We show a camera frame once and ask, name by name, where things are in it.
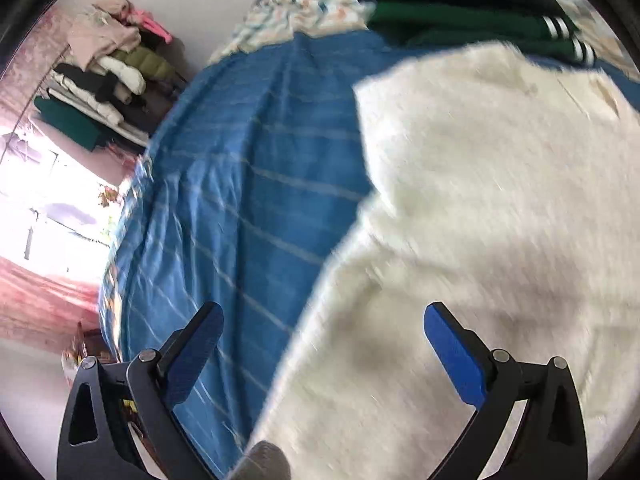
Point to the pink curtain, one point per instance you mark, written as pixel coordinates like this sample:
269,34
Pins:
40,280

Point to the floral patterned quilt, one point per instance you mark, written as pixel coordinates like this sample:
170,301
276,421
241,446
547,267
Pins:
305,10

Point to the green jacket with striped cuffs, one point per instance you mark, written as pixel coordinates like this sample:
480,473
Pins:
480,25

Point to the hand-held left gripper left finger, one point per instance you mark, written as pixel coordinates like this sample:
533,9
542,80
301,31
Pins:
192,355

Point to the blue striped bed sheet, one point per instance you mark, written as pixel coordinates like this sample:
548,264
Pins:
235,200

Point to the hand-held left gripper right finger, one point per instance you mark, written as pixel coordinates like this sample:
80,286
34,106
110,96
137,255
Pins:
457,355

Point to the white fleece garment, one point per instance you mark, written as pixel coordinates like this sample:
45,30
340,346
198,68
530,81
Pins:
475,240

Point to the pile of clothes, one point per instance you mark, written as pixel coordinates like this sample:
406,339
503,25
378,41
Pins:
107,65

